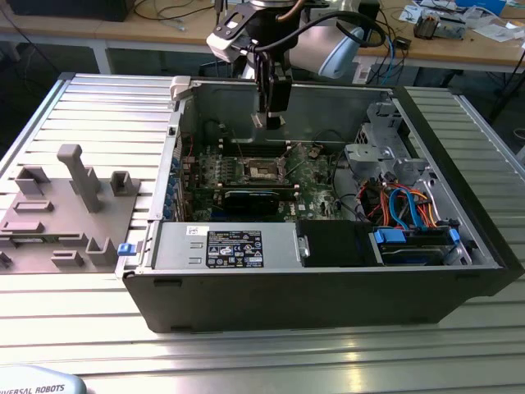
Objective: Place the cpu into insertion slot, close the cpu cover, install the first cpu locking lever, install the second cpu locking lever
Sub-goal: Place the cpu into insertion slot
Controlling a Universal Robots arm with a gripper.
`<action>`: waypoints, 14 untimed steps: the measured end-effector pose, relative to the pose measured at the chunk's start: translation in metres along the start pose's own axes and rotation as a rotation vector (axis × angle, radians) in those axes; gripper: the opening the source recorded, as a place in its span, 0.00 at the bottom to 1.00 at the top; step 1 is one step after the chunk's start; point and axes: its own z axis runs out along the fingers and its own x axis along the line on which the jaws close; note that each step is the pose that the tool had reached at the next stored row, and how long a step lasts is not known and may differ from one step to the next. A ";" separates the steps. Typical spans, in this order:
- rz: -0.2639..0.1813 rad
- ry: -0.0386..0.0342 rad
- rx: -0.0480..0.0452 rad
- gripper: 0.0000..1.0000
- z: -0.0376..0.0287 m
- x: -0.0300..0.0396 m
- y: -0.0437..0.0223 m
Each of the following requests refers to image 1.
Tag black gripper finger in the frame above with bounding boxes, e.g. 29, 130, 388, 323
265, 65, 294, 131
253, 51, 271, 116

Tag silver topped CPU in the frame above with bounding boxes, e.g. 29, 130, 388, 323
250, 112, 285, 129

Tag thin metal locking lever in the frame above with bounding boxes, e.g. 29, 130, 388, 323
230, 129, 249, 167

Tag CPU socket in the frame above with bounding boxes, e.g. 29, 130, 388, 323
243, 157, 288, 185

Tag black upright stand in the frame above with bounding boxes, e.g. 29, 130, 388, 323
358, 0, 381, 47

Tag metal drive cage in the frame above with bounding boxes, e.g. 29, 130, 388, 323
343, 101, 436, 194

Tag green motherboard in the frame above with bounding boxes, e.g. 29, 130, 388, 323
180, 139, 360, 225

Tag black graphics card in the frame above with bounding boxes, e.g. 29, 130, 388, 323
221, 187, 283, 216

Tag wooden desk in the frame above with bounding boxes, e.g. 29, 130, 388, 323
352, 0, 525, 76
0, 0, 251, 75

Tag small electronic device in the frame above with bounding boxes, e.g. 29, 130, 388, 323
413, 11, 468, 41

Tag black plastic shroud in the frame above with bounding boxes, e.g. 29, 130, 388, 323
295, 219, 377, 268

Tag hard disk in blue carrier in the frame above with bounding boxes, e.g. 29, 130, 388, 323
371, 227, 449, 268
404, 227, 460, 248

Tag grey power supply unit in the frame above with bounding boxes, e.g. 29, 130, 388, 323
152, 221, 304, 273

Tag black PC case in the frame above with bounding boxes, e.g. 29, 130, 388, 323
116, 75, 525, 334

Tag black computer box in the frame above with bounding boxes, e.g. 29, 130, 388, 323
7, 0, 129, 22

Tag blue cardboard box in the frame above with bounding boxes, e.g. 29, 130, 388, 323
455, 0, 508, 16

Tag white paper sheets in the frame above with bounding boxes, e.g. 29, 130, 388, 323
467, 20, 525, 43

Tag grey plastic parts rack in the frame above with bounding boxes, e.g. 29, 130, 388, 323
0, 143, 143, 275

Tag pale blue teach pendant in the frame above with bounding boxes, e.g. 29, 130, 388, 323
0, 364, 89, 394

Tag copper coloured cable sleeve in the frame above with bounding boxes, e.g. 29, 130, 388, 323
273, 0, 307, 22

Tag thick black wrist cable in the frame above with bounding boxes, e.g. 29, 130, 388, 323
248, 16, 387, 53

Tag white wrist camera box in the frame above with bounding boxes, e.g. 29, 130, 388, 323
205, 10, 250, 63

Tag thin black arched wire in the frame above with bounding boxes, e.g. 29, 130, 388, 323
312, 129, 350, 145

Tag grey plastic case handle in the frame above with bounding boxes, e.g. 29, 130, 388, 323
168, 76, 194, 102

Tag thin red wire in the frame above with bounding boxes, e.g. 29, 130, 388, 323
181, 130, 197, 161

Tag black looped wire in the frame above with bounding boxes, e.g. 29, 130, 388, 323
327, 149, 364, 222

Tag silver metal bracket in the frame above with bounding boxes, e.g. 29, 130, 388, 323
343, 142, 398, 176

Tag blue flat data wire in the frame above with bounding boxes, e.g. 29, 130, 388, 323
397, 186, 430, 231
387, 186, 411, 229

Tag orange wire bundle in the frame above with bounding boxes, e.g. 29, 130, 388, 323
360, 184, 439, 227

